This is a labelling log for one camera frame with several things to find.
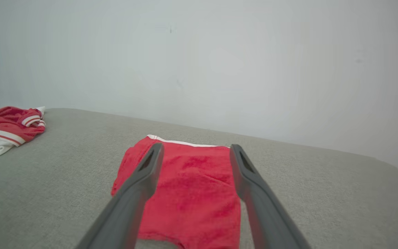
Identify red and white striped shirt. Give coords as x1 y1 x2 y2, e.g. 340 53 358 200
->
0 106 46 166

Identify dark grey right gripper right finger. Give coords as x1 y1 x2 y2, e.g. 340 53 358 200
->
230 144 311 249

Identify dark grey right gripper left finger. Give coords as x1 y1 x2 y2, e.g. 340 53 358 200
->
76 142 165 249

